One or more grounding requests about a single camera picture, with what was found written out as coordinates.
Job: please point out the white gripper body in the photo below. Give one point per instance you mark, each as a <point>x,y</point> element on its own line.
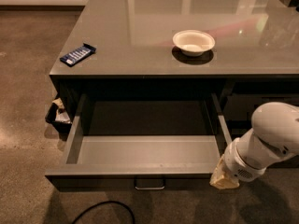
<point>239,168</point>

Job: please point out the metal drawer handle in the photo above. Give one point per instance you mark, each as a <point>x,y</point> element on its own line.
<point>149,184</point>

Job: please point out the grey top drawer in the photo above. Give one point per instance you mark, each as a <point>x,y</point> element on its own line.
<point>111,143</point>

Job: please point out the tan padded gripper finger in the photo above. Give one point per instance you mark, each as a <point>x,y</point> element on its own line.
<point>222,178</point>

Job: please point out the dark bin with trash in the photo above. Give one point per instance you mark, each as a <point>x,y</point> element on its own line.
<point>58,117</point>

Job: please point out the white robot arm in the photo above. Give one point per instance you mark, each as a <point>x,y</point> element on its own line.
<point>272,138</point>

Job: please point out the grey drawer cabinet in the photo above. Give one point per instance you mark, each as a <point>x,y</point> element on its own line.
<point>255,58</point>

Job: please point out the white paper bowl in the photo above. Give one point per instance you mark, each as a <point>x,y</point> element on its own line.
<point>193,43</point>

